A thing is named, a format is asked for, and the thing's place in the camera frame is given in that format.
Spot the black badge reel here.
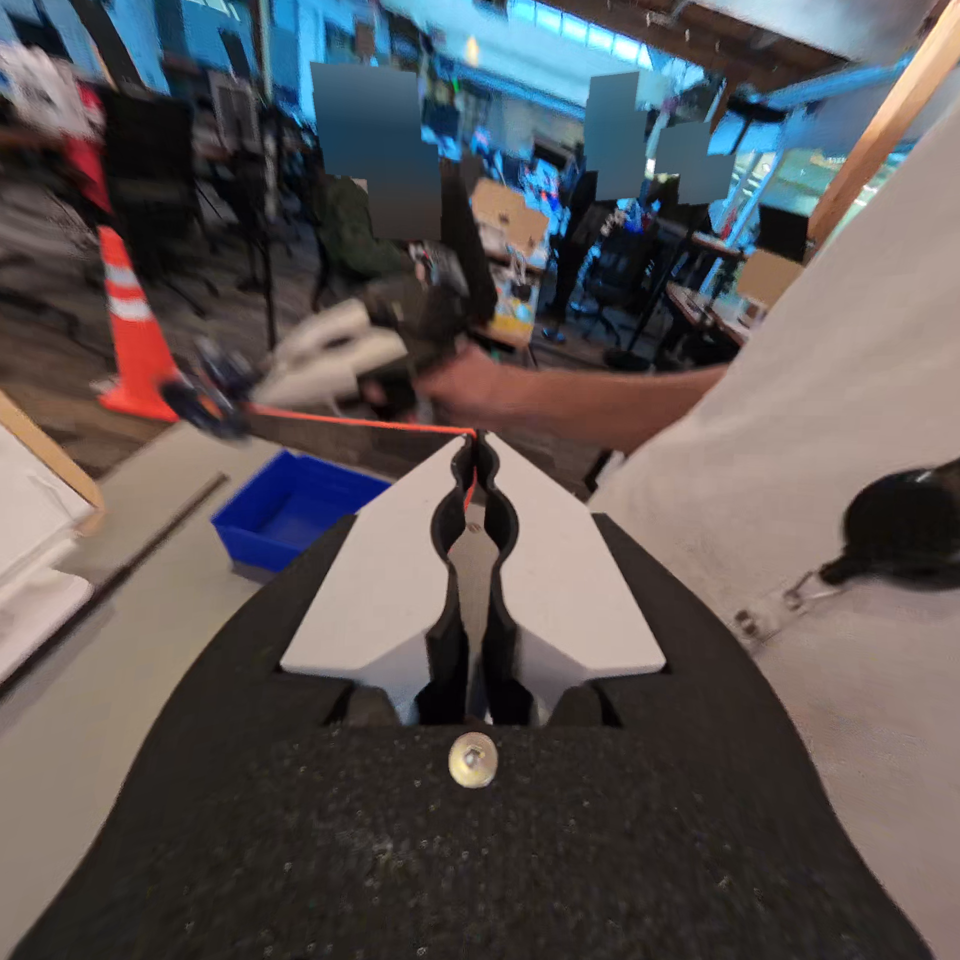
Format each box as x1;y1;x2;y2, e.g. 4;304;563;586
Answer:
731;465;960;646

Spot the black office chair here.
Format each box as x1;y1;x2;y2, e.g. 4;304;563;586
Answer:
585;225;663;348

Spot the black fabric screen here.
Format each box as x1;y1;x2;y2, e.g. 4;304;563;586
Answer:
101;90;200;256

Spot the red cloth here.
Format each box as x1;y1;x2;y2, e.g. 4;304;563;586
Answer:
63;82;114;219

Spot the person's right forearm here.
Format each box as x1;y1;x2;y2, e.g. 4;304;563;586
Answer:
517;360;730;456

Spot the white cloth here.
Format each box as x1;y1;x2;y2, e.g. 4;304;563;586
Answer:
0;45;99;140

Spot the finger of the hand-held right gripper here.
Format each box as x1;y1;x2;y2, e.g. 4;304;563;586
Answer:
249;333;411;412
268;298;376;370

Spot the cluttered work table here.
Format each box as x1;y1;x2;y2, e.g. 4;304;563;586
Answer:
480;255;545;354

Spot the wooden post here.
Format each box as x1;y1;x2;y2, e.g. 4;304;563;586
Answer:
806;0;960;249

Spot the cardboard box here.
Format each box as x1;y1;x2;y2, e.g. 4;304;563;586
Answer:
737;249;805;309
471;178;550;256

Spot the white foam sheet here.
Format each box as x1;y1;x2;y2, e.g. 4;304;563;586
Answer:
0;555;95;680

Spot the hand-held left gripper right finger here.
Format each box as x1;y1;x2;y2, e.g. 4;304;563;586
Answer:
477;431;669;727

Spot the blue plastic bin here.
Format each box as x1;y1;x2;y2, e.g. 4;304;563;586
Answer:
210;448;393;575

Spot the black monitor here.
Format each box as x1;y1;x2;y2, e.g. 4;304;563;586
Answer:
757;202;811;264

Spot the dark blue cord reel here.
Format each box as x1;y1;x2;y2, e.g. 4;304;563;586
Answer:
159;337;260;440

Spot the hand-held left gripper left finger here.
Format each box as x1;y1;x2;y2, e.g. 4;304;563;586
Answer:
279;436;475;727

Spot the wooden table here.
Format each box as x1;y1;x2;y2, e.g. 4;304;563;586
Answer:
663;281;768;354

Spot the person's white shirt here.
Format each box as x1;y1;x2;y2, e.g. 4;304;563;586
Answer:
588;105;960;960

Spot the orange cord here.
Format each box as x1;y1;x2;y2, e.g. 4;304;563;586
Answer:
243;401;481;515

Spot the person's right hand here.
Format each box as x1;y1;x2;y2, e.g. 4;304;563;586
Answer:
412;345;530;438

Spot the orange traffic cone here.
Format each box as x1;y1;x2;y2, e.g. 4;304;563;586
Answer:
97;225;181;423

